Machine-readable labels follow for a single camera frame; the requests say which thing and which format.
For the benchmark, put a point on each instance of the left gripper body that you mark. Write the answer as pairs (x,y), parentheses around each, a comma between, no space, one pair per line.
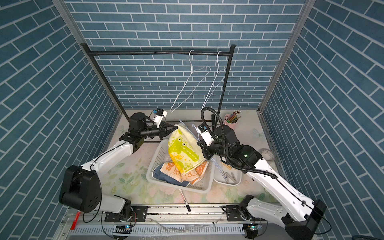
(161,133)

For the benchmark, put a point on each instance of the white perforated plastic basket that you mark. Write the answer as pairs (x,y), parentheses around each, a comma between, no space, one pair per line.
(161,156)

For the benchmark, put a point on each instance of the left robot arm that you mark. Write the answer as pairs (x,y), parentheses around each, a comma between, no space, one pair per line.
(82,189)

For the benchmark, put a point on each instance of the blue patterned towel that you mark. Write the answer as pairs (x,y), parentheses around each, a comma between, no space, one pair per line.
(157,174)

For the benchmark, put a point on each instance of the light blue wire hanger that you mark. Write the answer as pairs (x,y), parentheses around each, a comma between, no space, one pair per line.
(214,161)

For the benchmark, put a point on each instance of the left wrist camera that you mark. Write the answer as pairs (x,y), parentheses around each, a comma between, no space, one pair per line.
(158,116)

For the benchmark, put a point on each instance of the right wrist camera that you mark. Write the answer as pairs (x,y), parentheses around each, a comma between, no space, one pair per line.
(203,131)

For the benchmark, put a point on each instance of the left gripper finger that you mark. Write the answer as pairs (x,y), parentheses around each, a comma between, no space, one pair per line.
(170,134)
(170,128)

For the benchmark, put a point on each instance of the white rectangular tray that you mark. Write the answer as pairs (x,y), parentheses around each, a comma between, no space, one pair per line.
(218,177)

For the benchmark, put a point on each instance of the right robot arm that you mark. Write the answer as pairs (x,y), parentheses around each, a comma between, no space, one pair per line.
(298,214)

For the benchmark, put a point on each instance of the red marker pen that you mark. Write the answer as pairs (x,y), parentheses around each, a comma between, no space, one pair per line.
(73,226)

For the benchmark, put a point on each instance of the wooden clothespin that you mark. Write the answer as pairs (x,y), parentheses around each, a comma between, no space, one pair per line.
(226,166)

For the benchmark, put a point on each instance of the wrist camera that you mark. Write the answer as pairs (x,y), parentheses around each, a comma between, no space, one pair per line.
(203,131)
(158,116)

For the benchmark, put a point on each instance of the orange patterned towel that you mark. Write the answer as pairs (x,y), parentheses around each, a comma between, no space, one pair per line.
(192,176)

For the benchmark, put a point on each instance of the black tipped marker pen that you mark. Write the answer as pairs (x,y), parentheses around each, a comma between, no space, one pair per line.
(185,201)

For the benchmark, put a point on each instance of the pink pencil cup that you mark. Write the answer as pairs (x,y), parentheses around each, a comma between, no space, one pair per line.
(232,119)

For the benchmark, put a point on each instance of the white clothespin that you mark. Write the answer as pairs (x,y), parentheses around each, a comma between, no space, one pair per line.
(228,176)
(233,178)

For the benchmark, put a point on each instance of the clear tape roll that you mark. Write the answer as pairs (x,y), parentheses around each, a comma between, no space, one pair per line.
(268,155)

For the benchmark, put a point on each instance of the yellow green patterned towel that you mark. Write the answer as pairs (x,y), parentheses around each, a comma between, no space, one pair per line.
(184,150)

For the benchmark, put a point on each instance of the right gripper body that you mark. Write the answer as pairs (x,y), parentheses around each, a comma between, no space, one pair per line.
(215,149)

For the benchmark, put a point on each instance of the black metal clothes rack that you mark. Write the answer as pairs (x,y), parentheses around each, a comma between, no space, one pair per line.
(90,55)

